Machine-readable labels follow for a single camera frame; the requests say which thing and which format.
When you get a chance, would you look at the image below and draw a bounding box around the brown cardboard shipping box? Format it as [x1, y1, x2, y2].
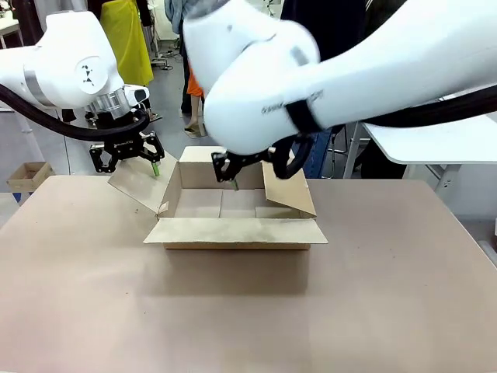
[107, 145, 329, 251]

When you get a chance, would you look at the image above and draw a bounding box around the small open cardboard box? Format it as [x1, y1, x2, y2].
[6, 161, 55, 192]

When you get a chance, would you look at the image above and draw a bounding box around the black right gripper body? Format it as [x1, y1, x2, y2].
[227, 148, 277, 169]

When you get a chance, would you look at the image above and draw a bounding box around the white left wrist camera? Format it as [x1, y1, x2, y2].
[123, 85, 151, 109]

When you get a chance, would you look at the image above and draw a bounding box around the person in dark navy shirt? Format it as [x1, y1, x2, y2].
[280, 0, 408, 180]

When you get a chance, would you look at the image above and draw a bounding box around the person in orange clothes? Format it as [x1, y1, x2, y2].
[180, 68, 207, 139]

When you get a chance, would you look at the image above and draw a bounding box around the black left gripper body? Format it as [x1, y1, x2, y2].
[95, 110, 151, 161]

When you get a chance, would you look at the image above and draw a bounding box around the person in yellow apron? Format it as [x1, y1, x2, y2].
[87, 0, 155, 89]

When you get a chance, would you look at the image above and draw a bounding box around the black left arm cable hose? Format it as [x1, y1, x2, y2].
[0, 83, 151, 142]

